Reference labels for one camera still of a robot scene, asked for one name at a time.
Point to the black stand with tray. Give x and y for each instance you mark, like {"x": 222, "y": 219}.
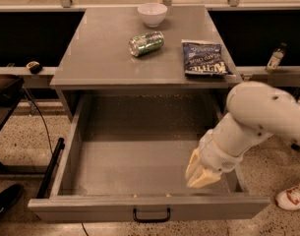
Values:
{"x": 11, "y": 92}

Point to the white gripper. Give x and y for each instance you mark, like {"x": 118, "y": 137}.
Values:
{"x": 215, "y": 155}

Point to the black shoe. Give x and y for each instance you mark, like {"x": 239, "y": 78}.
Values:
{"x": 9, "y": 197}

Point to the green soda can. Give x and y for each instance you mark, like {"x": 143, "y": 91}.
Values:
{"x": 146, "y": 43}

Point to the blue chip bag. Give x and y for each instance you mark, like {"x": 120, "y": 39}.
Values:
{"x": 203, "y": 58}

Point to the white red sneaker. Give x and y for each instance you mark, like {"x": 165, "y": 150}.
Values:
{"x": 289, "y": 199}

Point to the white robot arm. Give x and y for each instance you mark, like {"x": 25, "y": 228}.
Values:
{"x": 255, "y": 111}

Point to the grey top drawer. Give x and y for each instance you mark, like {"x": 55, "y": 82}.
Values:
{"x": 125, "y": 160}

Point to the small glass bottle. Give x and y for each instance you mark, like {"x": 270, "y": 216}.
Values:
{"x": 276, "y": 58}

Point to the grey drawer cabinet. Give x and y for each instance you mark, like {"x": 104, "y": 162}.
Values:
{"x": 98, "y": 56}

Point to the black yellow tape measure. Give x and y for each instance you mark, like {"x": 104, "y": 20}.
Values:
{"x": 34, "y": 67}

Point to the white bowl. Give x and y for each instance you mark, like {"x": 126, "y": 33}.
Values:
{"x": 152, "y": 14}

